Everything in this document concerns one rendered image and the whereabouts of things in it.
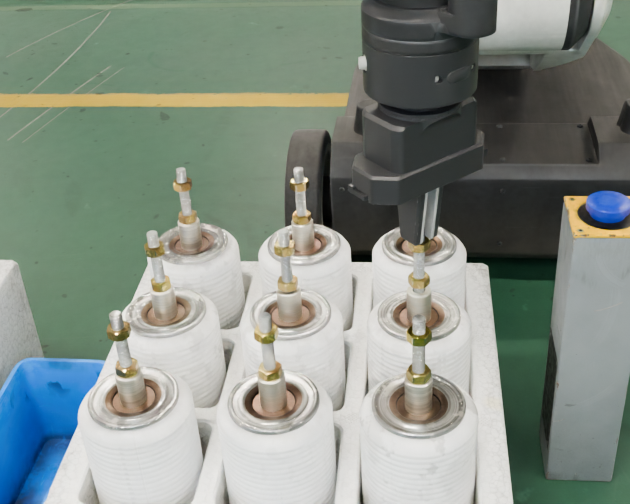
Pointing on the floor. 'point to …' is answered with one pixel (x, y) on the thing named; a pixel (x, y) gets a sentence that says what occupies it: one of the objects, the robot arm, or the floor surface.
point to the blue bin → (31, 428)
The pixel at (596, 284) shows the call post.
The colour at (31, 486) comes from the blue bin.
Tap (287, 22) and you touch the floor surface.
